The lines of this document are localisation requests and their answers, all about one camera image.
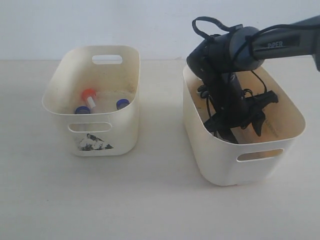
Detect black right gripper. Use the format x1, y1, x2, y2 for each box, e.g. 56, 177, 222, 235
203, 91, 279, 144

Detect orange-capped tube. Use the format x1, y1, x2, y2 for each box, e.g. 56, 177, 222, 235
81, 88, 97, 109

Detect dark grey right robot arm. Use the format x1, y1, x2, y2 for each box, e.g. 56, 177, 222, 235
186, 16, 320, 144

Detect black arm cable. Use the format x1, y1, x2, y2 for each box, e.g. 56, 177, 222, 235
191, 16, 245, 41

